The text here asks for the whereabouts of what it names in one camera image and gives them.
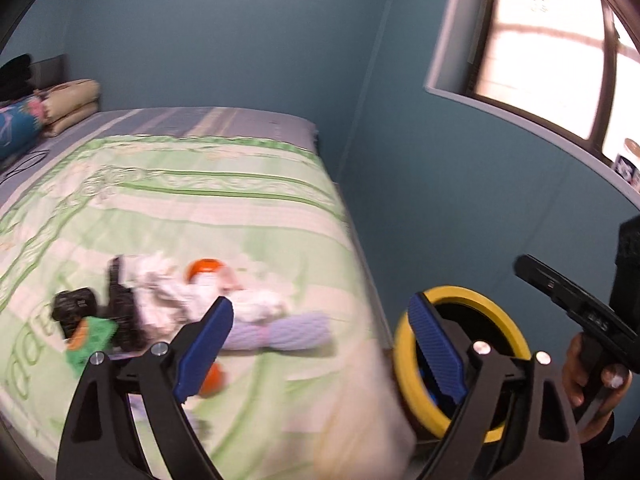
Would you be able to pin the green orange snack packet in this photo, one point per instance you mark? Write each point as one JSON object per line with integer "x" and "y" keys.
{"x": 91, "y": 335}

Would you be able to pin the window with brown frame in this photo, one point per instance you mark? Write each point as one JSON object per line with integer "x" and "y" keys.
{"x": 565, "y": 70}

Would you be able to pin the grey pink cloth bundle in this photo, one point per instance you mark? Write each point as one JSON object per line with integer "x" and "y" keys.
{"x": 293, "y": 333}

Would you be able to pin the blue floral folded blanket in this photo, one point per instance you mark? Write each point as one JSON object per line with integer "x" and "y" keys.
{"x": 21, "y": 123}

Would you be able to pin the green white patterned quilt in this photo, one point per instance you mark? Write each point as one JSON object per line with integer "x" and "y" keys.
{"x": 269, "y": 212}

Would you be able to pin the small jar on windowsill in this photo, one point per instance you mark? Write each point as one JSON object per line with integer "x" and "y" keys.
{"x": 627, "y": 163}

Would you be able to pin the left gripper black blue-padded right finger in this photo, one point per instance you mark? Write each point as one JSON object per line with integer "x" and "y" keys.
{"x": 514, "y": 423}

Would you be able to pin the black plastic bag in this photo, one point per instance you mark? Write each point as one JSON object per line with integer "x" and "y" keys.
{"x": 70, "y": 307}
{"x": 122, "y": 310}

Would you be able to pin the white tissue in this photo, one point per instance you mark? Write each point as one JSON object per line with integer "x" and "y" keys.
{"x": 165, "y": 300}

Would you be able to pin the grey padded headboard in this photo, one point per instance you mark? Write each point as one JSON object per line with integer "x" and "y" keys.
{"x": 49, "y": 72}

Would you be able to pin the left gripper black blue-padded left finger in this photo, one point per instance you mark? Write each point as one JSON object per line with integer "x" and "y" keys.
{"x": 100, "y": 440}

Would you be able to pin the beige folded blanket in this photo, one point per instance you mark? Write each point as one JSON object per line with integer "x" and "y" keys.
{"x": 66, "y": 104}

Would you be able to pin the striped grey bed sheet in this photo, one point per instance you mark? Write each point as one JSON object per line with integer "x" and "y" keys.
{"x": 160, "y": 121}

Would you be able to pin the black clothing pile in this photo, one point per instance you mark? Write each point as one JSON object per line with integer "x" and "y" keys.
{"x": 15, "y": 78}

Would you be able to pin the yellow rimmed trash bin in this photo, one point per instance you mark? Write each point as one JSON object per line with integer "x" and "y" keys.
{"x": 430, "y": 356}

